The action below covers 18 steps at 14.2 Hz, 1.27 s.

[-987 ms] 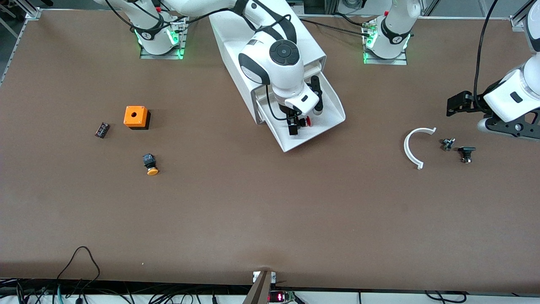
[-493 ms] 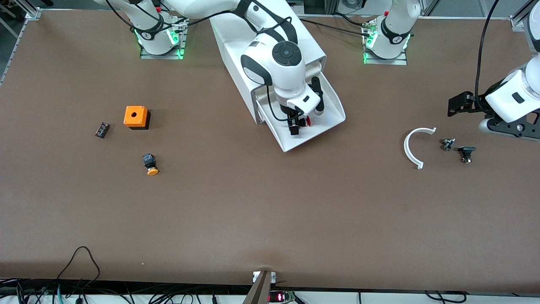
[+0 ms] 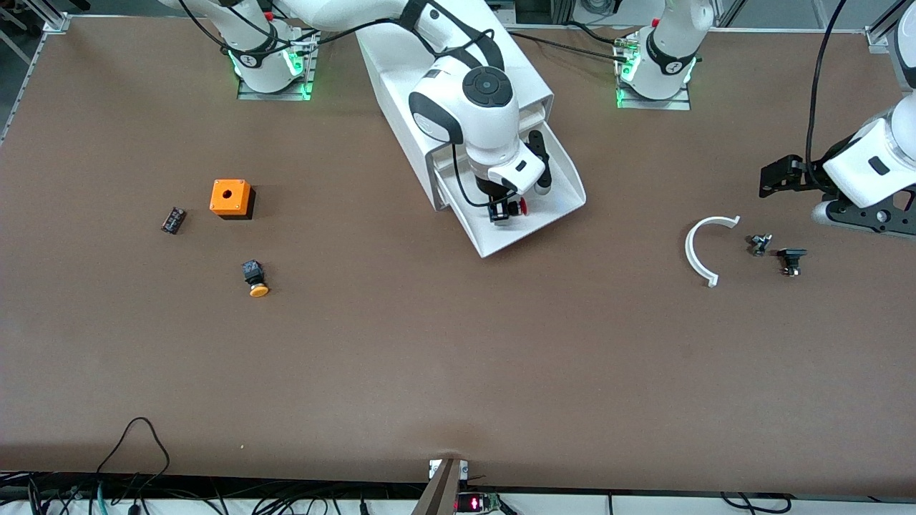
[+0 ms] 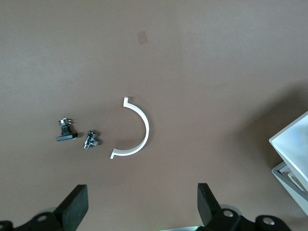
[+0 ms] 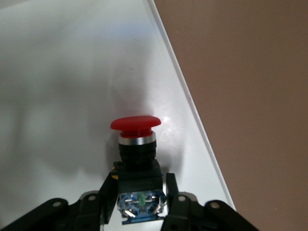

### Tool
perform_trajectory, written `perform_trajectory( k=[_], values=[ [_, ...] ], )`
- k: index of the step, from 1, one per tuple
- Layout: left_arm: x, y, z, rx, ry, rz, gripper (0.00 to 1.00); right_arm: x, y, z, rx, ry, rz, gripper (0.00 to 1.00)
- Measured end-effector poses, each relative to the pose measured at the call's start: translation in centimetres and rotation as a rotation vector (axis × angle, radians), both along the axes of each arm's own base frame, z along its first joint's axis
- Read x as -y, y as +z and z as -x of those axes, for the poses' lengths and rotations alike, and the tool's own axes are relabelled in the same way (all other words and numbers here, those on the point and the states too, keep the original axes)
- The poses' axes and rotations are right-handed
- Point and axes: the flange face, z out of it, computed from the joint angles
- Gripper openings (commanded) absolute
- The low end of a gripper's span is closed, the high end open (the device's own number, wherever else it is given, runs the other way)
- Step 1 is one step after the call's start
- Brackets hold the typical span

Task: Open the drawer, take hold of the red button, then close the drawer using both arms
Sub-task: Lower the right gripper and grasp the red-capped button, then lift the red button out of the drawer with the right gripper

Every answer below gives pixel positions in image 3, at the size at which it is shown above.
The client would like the red push button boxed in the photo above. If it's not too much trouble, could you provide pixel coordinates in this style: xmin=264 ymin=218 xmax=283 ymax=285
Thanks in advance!
xmin=492 ymin=197 xmax=529 ymax=224

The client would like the white sliding drawer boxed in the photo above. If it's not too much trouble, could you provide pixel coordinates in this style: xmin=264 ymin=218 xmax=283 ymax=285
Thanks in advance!
xmin=438 ymin=120 xmax=588 ymax=260

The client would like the white drawer cabinet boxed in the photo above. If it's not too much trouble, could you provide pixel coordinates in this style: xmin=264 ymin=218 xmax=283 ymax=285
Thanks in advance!
xmin=356 ymin=21 xmax=555 ymax=212

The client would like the orange push button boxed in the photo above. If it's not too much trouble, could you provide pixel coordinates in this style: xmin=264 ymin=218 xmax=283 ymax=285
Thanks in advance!
xmin=242 ymin=260 xmax=271 ymax=298

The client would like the white curved plastic arc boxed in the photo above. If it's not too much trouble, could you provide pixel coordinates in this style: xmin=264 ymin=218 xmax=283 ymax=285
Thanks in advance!
xmin=685 ymin=215 xmax=741 ymax=288

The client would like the orange box with black base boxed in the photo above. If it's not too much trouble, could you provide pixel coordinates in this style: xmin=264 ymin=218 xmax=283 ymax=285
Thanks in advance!
xmin=210 ymin=179 xmax=256 ymax=221

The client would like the device with red display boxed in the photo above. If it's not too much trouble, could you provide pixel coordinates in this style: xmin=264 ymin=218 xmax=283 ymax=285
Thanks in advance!
xmin=457 ymin=492 xmax=502 ymax=513

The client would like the black cable on table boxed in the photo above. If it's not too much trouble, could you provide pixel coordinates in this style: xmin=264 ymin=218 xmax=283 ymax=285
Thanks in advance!
xmin=510 ymin=31 xmax=634 ymax=59

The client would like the brown camera mount post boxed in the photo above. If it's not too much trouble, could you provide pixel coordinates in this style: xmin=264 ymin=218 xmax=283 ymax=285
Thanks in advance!
xmin=411 ymin=458 xmax=462 ymax=515

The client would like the black looped cable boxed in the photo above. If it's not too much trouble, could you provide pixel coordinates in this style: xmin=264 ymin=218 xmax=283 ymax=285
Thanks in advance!
xmin=97 ymin=417 xmax=171 ymax=494

